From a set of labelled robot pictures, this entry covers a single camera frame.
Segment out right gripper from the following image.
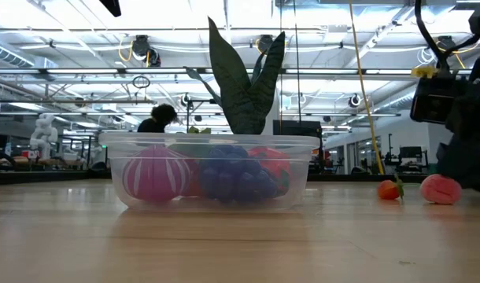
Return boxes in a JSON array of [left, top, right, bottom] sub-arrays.
[[411, 70, 480, 193]]

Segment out pink toy peach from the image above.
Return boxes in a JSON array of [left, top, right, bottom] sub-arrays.
[[419, 174, 463, 206]]

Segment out red toy strawberry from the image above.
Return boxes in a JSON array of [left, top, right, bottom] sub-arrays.
[[376, 175, 405, 200]]

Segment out clear plastic tupperware container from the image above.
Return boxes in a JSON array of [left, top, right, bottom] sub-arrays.
[[98, 132, 322, 211]]

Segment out purple striped toy onion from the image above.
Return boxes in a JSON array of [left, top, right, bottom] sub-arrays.
[[121, 144, 192, 203]]

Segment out large red toy fruit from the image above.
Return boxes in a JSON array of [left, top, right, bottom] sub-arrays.
[[247, 146, 292, 197]]

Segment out purple toy grapes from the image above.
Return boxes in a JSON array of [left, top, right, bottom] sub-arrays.
[[198, 144, 280, 204]]

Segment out black monitor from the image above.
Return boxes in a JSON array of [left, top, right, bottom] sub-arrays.
[[399, 145, 423, 160]]

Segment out white humanoid robot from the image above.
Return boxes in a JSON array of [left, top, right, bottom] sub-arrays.
[[29, 112, 59, 160]]

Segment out green artificial plant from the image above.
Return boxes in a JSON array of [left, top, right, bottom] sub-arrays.
[[184, 16, 287, 136]]

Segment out black cabinet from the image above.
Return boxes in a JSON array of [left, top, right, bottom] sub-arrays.
[[272, 119, 326, 174]]

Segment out silver ceiling duct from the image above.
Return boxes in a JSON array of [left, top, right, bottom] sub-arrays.
[[0, 39, 58, 70]]

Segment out yellow cable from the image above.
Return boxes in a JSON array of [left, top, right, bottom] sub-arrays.
[[348, 0, 386, 176]]

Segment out black aluminium table frame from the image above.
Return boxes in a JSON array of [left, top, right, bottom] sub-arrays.
[[0, 168, 440, 186]]

